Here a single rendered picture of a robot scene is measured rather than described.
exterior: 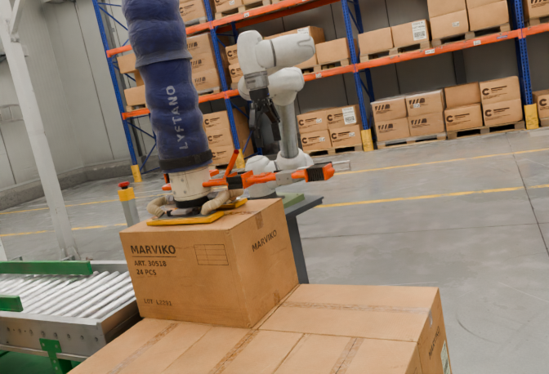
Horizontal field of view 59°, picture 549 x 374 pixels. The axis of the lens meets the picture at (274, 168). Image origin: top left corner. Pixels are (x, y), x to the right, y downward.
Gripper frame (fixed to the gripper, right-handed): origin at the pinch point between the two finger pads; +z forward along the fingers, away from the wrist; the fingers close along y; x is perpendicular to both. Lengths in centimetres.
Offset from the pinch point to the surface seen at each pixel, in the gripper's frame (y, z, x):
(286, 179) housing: 3.4, 14.8, 6.2
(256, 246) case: 8.1, 39.6, -10.5
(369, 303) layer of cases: -3, 67, 28
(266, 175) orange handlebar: 2.8, 13.0, -2.4
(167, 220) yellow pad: 16, 25, -46
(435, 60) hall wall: -844, -16, -97
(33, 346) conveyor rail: 38, 77, -127
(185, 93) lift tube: 4.2, -24.2, -31.2
